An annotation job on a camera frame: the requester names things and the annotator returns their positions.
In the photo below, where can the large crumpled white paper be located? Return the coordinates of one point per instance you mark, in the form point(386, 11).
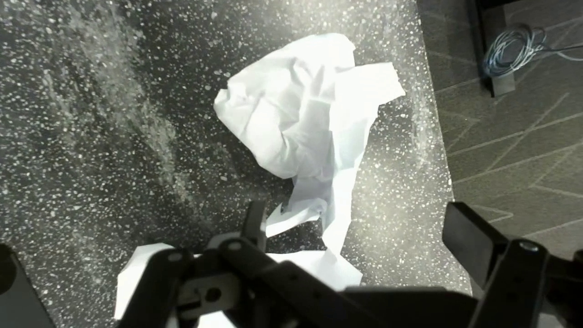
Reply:
point(326, 266)

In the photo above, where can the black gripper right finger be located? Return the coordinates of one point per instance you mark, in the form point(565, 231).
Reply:
point(519, 279)

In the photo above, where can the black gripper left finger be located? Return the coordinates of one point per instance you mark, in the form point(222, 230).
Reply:
point(182, 288)

